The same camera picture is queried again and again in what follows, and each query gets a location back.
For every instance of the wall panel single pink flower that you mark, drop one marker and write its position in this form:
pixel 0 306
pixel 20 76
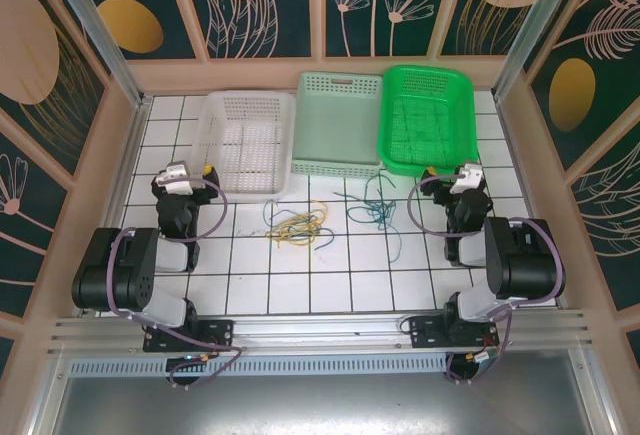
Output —
pixel 25 235

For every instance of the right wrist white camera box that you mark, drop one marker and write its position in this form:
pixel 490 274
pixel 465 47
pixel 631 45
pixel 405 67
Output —
pixel 466 177

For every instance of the bright green plastic basket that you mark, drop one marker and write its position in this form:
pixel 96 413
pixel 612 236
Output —
pixel 425 125

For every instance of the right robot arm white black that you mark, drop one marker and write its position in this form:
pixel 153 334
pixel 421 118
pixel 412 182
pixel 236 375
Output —
pixel 525 260

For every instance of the wall panel large beige circle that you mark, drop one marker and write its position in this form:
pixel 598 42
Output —
pixel 30 55

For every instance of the wall panel pink flowers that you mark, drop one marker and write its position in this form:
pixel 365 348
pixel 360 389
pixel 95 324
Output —
pixel 370 30

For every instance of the mint perforated plastic basket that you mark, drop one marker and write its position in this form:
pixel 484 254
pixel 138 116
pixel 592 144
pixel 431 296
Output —
pixel 335 125

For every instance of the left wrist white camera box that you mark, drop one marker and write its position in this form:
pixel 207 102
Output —
pixel 174 177

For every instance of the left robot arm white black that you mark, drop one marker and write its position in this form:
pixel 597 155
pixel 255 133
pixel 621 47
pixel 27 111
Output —
pixel 125 265

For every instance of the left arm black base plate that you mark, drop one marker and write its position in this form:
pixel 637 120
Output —
pixel 220 335

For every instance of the wall panel beige circle reeds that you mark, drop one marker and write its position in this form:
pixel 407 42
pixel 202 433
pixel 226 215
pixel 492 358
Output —
pixel 475 20

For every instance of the wall panel curved leaf outlines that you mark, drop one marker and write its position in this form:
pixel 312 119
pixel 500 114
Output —
pixel 615 265

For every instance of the grey metal plate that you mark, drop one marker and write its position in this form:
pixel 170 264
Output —
pixel 320 407

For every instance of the wall panel yellow oval leaf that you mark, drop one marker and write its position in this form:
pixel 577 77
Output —
pixel 170 15

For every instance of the white perforated plastic basket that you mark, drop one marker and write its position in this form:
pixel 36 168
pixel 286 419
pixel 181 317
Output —
pixel 245 155

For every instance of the aluminium mounting rail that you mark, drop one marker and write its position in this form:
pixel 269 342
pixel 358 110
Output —
pixel 320 327

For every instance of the wall panel orange circle leaves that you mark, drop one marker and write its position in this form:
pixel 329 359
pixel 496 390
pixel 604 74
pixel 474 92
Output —
pixel 300 15

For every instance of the aluminium corner post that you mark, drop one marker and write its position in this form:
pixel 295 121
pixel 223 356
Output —
pixel 95 25
pixel 530 25

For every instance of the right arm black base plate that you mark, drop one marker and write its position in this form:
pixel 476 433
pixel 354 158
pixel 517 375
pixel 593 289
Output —
pixel 425 335

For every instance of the wall panel yellow circle feathers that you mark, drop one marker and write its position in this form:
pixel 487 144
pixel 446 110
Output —
pixel 610 105

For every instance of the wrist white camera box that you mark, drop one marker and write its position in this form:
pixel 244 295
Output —
pixel 174 177
pixel 466 177

